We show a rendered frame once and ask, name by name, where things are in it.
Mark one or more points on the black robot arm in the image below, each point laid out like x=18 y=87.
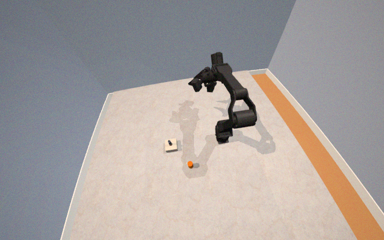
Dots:
x=222 y=72

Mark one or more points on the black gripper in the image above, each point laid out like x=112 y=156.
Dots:
x=204 y=76

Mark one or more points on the cream block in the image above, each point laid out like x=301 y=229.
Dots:
x=173 y=147

